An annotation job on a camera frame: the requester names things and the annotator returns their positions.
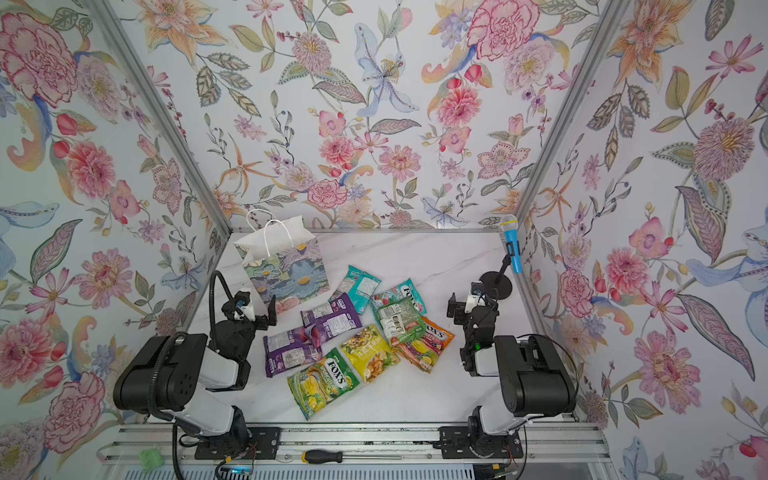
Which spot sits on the upper purple snack packet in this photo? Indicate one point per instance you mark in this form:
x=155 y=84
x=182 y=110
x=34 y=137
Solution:
x=330 y=320

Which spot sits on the orange Fox's fruits candy bag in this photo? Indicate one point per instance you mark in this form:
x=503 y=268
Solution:
x=424 y=352

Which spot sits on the green snack packet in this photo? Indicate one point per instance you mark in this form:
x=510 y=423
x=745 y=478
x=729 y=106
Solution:
x=401 y=322

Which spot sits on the purple snack packet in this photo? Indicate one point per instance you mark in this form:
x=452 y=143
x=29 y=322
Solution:
x=288 y=350
x=330 y=320

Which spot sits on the lower purple snack packet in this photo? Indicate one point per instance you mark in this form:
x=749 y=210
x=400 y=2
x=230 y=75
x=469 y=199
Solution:
x=288 y=350

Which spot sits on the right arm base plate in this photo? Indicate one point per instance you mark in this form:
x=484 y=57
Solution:
x=460 y=442

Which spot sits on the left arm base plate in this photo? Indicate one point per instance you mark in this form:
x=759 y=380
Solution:
x=254 y=443

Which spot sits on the yellow-green chips bag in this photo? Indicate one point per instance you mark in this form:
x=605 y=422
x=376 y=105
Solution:
x=369 y=353

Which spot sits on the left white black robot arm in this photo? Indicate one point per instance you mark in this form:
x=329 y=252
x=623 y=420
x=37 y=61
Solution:
x=177 y=379

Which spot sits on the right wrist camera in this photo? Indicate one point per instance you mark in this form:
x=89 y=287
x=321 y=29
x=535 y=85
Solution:
x=474 y=294

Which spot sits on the black microphone stand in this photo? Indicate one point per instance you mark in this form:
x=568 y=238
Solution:
x=495 y=283

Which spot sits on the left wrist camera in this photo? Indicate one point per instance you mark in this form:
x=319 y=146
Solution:
x=243 y=313

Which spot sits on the blue toy microphone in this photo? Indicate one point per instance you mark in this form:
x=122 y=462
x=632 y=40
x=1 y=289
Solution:
x=509 y=227

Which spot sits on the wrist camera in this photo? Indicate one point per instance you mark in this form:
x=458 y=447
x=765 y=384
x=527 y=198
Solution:
x=474 y=294
x=243 y=313

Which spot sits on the floral paper gift bag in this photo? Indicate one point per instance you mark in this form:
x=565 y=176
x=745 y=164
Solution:
x=284 y=263

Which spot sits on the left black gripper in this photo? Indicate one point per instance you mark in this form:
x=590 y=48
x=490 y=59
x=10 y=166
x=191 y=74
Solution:
x=257 y=320

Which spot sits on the black yellow screwdriver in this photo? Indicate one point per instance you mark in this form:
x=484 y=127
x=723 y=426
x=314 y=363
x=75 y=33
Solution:
x=320 y=456

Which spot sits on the teal snack packet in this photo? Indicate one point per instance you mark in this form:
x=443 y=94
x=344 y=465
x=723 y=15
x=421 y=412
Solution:
x=359 y=285

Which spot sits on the green Fox's candy bag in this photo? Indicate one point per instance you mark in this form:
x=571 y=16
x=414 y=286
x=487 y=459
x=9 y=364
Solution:
x=322 y=383

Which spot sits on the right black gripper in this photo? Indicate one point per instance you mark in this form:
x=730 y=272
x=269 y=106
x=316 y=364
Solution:
x=459 y=310

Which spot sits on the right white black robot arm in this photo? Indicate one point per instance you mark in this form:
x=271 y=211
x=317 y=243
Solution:
x=533 y=384

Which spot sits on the teal Fox's candy bag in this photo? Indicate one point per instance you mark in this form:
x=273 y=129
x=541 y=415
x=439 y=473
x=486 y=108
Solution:
x=404 y=290

